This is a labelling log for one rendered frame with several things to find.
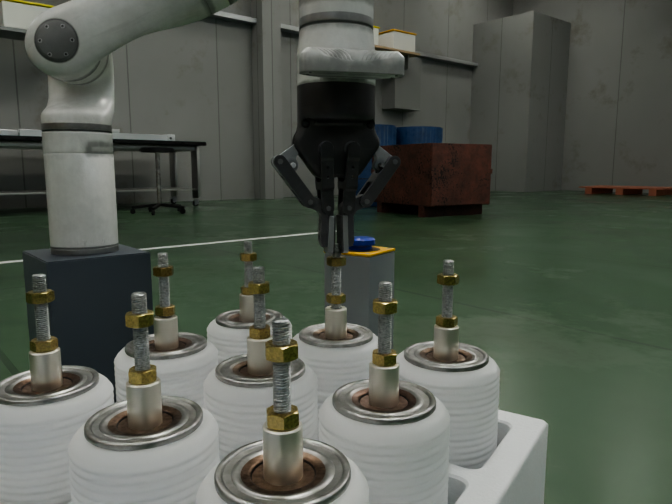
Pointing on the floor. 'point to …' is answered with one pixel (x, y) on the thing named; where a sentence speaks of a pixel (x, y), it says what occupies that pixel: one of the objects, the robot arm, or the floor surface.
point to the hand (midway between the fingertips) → (336, 233)
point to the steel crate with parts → (438, 179)
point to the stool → (158, 181)
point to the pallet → (627, 190)
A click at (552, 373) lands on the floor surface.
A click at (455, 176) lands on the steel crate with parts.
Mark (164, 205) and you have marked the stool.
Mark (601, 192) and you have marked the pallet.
